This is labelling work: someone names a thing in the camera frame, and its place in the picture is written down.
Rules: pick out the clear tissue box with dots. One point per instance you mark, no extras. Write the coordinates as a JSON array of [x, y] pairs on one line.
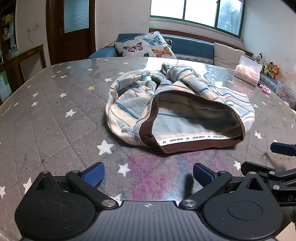
[[247, 71]]

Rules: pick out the dark wooden side table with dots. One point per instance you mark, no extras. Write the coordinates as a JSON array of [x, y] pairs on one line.
[[27, 53]]

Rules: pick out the dark wooden cabinet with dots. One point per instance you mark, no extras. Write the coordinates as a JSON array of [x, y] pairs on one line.
[[5, 27]]

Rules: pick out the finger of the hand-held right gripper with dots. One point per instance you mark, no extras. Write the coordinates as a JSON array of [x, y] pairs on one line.
[[256, 168], [282, 148]]

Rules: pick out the dark wooden door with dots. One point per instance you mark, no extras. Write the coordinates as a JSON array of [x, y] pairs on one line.
[[55, 46]]

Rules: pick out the green-framed window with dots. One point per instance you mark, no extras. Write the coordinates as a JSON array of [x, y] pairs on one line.
[[196, 11]]

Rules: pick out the black white plush toy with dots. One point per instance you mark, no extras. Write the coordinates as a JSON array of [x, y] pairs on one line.
[[259, 58]]

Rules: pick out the clear storage bin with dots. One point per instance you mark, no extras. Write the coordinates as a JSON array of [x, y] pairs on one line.
[[285, 92]]

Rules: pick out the orange plush toy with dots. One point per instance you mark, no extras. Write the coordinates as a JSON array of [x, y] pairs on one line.
[[275, 71]]

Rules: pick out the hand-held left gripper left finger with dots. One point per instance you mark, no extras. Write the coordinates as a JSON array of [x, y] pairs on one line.
[[92, 175]]

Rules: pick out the small pink toy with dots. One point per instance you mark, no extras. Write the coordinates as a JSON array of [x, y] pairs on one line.
[[265, 89]]

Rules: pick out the glass jar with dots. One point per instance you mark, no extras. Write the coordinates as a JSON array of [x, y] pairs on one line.
[[15, 50], [9, 55]]

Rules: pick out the stuffed toys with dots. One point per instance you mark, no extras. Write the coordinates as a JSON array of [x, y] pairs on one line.
[[268, 68]]

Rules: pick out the blue striped pants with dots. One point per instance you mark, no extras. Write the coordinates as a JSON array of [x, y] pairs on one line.
[[129, 109]]

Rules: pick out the blue sofa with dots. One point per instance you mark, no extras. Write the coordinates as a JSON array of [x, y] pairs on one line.
[[192, 47]]

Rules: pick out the butterfly print pillow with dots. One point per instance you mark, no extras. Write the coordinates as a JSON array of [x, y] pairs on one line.
[[143, 46]]

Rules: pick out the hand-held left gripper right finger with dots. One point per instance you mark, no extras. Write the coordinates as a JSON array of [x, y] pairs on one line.
[[203, 175]]

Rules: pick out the green white box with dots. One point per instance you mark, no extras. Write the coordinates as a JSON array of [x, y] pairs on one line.
[[4, 85]]

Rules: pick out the grey star-print tablecloth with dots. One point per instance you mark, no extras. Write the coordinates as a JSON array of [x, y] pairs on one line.
[[57, 97]]

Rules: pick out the beige cushion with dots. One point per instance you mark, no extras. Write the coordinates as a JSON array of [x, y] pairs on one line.
[[226, 55]]

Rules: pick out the white wall socket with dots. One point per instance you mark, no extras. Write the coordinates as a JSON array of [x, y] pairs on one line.
[[31, 28]]

